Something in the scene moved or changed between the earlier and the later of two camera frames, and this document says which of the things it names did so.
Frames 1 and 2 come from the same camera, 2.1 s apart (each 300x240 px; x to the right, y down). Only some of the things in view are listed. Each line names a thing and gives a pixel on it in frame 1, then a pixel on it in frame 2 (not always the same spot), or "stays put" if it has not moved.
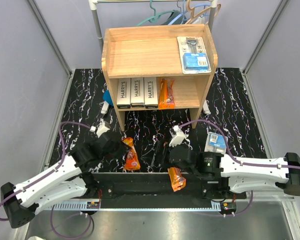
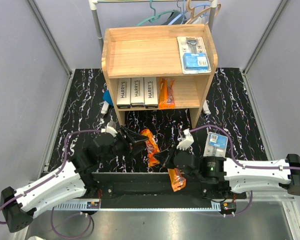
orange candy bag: (132, 163) → (152, 147)
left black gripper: (123, 149) stays put
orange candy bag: (166, 100) stays put
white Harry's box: (150, 92) stays put
